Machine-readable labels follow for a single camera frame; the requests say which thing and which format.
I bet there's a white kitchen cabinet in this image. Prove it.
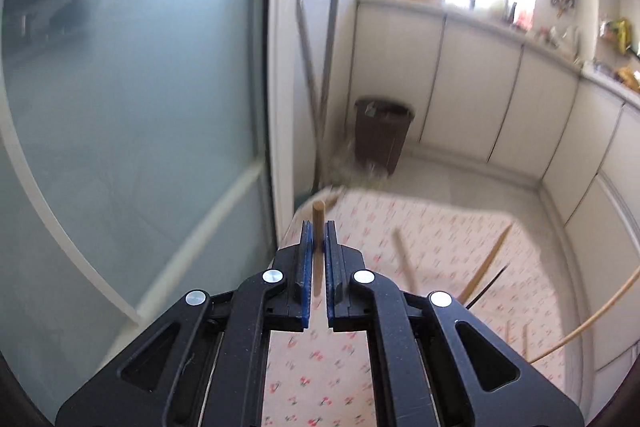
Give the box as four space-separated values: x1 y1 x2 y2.
354 0 583 182
540 74 640 368

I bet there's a yellow green packet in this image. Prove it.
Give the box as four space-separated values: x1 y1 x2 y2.
600 18 632 54

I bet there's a brown trash can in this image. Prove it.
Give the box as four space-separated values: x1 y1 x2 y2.
354 96 416 178

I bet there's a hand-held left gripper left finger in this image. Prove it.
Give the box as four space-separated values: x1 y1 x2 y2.
55 220 314 427

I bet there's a black chopstick with gold bands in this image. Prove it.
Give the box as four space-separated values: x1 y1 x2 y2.
464 261 512 309

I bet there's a clear plastic bag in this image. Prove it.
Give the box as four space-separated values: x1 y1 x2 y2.
325 142 396 188

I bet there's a frosted glass sliding door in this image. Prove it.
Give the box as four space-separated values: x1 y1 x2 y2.
0 0 276 408

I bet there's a light bamboo chopstick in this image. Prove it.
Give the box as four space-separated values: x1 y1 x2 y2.
457 223 514 303
312 202 327 295
529 269 640 365
392 227 418 293

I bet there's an orange food item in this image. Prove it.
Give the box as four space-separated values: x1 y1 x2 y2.
615 66 640 90

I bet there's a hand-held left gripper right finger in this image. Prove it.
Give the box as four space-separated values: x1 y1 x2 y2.
324 220 584 427

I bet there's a cherry print tablecloth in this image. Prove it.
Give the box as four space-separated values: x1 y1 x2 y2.
262 189 583 427

